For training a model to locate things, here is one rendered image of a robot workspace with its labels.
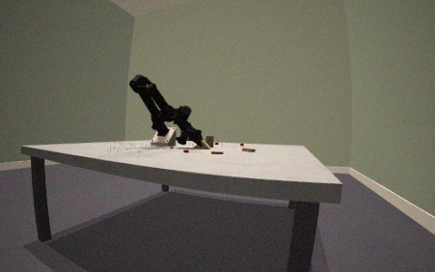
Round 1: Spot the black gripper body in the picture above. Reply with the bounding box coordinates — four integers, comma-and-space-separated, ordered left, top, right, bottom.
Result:
180, 122, 202, 141

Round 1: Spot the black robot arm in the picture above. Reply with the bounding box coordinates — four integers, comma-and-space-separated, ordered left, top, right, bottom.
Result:
129, 74, 191, 137

